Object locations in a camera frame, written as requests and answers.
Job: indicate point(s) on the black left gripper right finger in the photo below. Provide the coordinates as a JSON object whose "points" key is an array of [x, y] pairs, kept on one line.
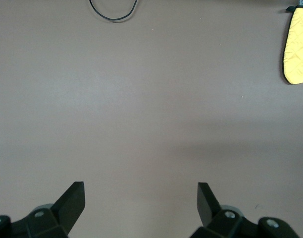
{"points": [[208, 208]]}

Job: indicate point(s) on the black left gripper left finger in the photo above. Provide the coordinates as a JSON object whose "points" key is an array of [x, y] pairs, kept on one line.
{"points": [[67, 208]]}

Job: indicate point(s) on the brown table cover sheet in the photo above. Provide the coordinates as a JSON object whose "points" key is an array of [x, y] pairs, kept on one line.
{"points": [[151, 99]]}

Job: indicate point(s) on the yellow quilted oven mitt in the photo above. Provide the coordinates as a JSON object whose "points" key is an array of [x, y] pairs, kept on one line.
{"points": [[297, 49]]}

